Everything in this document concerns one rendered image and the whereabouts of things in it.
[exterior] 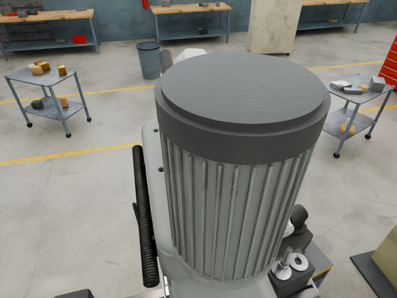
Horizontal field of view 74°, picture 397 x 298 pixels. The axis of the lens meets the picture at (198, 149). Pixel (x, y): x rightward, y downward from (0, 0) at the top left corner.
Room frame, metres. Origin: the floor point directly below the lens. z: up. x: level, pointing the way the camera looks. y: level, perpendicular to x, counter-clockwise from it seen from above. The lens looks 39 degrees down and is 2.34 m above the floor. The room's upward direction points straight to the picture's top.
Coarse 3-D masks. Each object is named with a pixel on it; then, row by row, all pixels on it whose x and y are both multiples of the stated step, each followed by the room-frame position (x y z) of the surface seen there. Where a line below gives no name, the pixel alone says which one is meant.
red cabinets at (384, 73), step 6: (396, 36) 4.93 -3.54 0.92; (396, 42) 4.89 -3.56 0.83; (390, 48) 4.95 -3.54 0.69; (396, 48) 4.83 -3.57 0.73; (390, 54) 4.90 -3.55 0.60; (396, 54) 4.79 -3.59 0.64; (390, 60) 4.85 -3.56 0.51; (396, 60) 4.75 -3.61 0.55; (384, 66) 4.90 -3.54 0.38; (390, 66) 4.80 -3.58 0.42; (396, 66) 4.69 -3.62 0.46; (384, 72) 4.86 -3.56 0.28; (390, 72) 4.75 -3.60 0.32; (396, 72) 4.65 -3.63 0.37; (384, 78) 4.81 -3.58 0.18; (390, 78) 4.71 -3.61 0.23; (396, 78) 4.60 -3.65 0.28; (390, 84) 4.66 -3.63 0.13; (396, 84) 4.55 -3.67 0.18
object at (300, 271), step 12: (300, 252) 0.69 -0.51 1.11; (276, 264) 0.63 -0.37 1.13; (300, 264) 0.63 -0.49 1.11; (312, 264) 0.63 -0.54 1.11; (276, 276) 0.57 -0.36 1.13; (288, 276) 0.57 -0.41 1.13; (300, 276) 0.58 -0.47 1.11; (276, 288) 0.53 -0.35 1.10; (288, 288) 0.55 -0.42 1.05; (300, 288) 0.59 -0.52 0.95
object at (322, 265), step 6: (312, 246) 1.15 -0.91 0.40; (306, 252) 1.10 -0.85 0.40; (312, 252) 1.10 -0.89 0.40; (318, 252) 1.10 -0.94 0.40; (312, 258) 1.05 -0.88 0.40; (318, 258) 1.05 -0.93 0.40; (324, 258) 1.05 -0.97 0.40; (318, 264) 1.00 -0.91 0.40; (324, 264) 1.00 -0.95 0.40; (330, 264) 1.00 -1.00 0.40; (318, 270) 0.95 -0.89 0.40; (324, 270) 0.96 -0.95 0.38; (312, 276) 0.91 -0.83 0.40; (318, 276) 0.97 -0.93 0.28; (324, 276) 0.99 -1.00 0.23; (318, 282) 0.99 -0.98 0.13
